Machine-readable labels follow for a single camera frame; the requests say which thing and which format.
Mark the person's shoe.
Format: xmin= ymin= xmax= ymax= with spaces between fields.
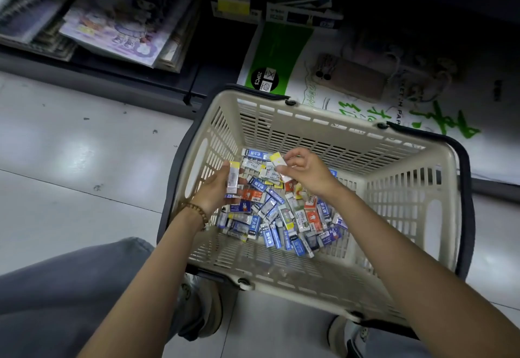
xmin=178 ymin=274 xmax=223 ymax=342
xmin=327 ymin=316 xmax=371 ymax=358

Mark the person's left shoe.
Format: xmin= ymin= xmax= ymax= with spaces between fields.
xmin=178 ymin=274 xmax=223 ymax=342

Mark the person's right hand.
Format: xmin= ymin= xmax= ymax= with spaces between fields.
xmin=284 ymin=146 xmax=346 ymax=202

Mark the beige plastic shopping basket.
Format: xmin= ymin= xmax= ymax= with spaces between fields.
xmin=157 ymin=84 xmax=476 ymax=338

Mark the pile of mixed packaged erasers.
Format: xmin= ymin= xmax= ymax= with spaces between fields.
xmin=215 ymin=147 xmax=349 ymax=258

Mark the person's right shoe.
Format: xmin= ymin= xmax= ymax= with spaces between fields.
xmin=327 ymin=316 xmax=371 ymax=358

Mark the person's left forearm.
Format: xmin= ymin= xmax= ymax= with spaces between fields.
xmin=77 ymin=214 xmax=206 ymax=358

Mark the spiral sketch pad stack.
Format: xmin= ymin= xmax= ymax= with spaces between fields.
xmin=0 ymin=0 xmax=94 ymax=62

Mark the person's left hand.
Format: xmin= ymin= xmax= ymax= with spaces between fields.
xmin=191 ymin=160 xmax=245 ymax=221

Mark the single yellow eraser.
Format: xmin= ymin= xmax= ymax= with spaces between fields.
xmin=226 ymin=160 xmax=241 ymax=195
xmin=269 ymin=151 xmax=293 ymax=184

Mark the dark metal shelf unit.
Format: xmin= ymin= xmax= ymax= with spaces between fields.
xmin=0 ymin=0 xmax=520 ymax=204

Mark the green and white paper pack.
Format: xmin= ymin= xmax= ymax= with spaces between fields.
xmin=237 ymin=22 xmax=520 ymax=186

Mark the purple cartoon cover book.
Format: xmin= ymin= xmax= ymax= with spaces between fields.
xmin=60 ymin=0 xmax=202 ymax=72

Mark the person's right forearm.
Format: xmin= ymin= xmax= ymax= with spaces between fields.
xmin=331 ymin=189 xmax=520 ymax=358

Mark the wooden bead bracelet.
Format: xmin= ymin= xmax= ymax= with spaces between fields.
xmin=178 ymin=202 xmax=209 ymax=231

